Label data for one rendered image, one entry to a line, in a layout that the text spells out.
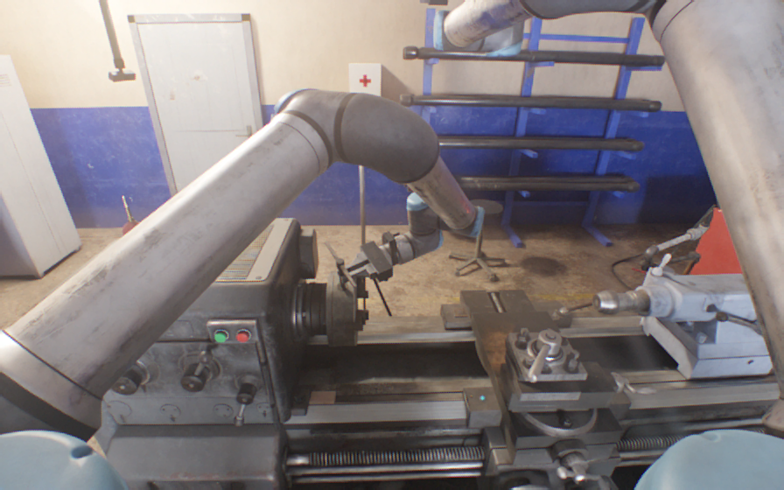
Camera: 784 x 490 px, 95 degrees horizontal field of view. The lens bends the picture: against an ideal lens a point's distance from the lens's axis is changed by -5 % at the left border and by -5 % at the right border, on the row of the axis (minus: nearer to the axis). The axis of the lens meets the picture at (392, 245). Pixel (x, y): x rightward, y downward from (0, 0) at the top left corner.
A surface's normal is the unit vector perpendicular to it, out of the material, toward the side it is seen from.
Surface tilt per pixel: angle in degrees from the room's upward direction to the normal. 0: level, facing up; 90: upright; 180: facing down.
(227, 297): 45
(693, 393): 36
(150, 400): 90
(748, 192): 84
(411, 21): 90
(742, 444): 6
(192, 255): 69
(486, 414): 90
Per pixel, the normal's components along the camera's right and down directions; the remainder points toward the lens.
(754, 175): -0.95, -0.03
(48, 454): 0.09, -0.86
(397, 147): 0.27, 0.44
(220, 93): 0.05, 0.47
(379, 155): 0.01, 0.70
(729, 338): 0.05, 0.07
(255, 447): 0.04, -0.50
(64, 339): 0.55, -0.32
